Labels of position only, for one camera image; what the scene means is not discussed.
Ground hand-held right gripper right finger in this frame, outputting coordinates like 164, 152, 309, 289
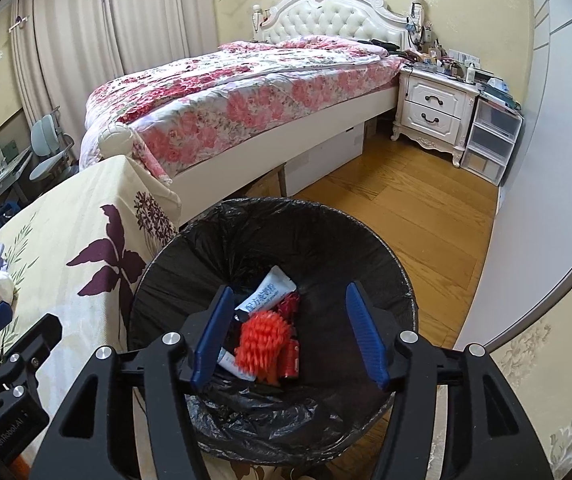
345, 281, 553, 480

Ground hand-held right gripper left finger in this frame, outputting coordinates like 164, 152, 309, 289
46, 285, 235, 480

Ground small white tube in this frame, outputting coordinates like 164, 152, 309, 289
216, 347, 257, 380

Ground large red foam net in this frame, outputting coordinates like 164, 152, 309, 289
235, 310, 294, 386

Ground dark red can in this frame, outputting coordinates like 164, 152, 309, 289
280, 337, 301, 380

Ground dark red wrapper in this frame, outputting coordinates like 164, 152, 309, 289
277, 292, 301, 321

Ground bin with black bag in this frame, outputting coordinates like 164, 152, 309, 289
126, 197, 419, 468

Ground floral leaf print tablecloth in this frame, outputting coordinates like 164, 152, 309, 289
0, 154, 183, 480

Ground brown cardboard box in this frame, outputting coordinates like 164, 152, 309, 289
243, 169, 287, 200

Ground white storage box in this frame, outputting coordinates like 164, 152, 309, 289
283, 121, 367, 198

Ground grey blue office chair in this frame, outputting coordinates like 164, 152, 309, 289
28, 106, 79, 186

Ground clear plastic drawer unit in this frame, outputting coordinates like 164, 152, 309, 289
458, 95, 524, 186

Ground white nightstand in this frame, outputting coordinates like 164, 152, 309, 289
391, 65, 482, 168

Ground pink floral quilt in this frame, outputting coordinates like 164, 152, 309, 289
80, 37, 409, 183

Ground white wardrobe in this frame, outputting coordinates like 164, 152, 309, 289
453, 0, 572, 356

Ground cluster of small bottles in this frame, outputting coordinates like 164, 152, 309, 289
406, 15, 522, 111

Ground dark clothing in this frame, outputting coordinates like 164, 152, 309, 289
356, 36, 401, 53

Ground white bed with tufted headboard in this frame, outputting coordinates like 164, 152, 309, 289
80, 0, 424, 226

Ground beige curtain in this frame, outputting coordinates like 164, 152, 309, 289
8, 0, 219, 126

